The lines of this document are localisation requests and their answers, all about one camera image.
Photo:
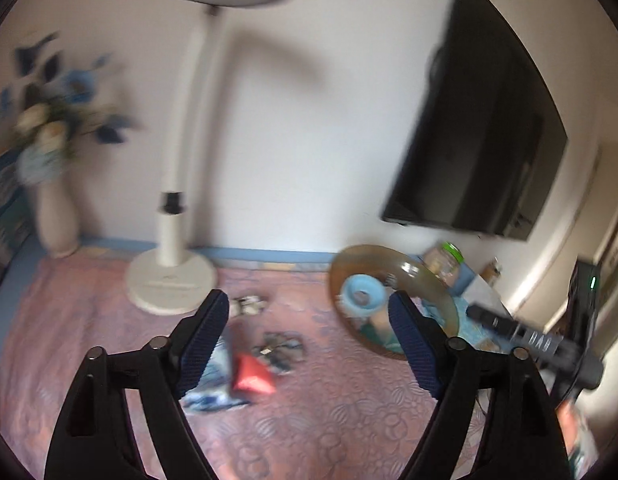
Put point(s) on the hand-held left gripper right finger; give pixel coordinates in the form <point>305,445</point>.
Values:
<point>414,345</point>

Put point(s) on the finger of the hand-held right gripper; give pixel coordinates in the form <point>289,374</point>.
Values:
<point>491,320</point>

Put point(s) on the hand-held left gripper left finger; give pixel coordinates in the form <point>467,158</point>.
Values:
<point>201,345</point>

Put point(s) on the blue white packet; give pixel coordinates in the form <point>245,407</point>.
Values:
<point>214,390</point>

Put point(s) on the light blue round roll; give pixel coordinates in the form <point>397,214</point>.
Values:
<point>364,296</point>

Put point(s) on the cream soft pouch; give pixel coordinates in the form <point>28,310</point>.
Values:
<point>381,319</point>

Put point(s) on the red soft pouch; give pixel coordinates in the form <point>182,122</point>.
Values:
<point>251,377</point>

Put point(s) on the blue patterned mat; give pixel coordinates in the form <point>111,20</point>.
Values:
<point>476,322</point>

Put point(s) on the blue box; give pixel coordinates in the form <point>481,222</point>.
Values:
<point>466,280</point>

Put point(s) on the small brown bottle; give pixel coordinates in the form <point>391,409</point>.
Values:
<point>493,272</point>

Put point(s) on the black white small cloth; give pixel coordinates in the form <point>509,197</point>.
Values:
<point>249,306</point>

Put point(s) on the green lid glass jar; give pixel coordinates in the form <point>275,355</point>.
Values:
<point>445,267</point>

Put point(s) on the small dark crumpled wrapper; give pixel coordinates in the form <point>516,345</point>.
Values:
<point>284,352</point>

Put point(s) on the pink patterned blanket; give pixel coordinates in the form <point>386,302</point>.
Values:
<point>314,410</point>

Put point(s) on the white desk lamp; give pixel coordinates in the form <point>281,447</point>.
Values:
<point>174,210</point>

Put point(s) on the black television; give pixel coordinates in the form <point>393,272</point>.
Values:
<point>479,135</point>

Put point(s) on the white ribbed vase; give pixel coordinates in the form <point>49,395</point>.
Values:
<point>56,225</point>

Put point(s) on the blue picture book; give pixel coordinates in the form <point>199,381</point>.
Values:
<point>6,220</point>

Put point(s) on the blue artificial flowers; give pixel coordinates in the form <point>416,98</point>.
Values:
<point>59,110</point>

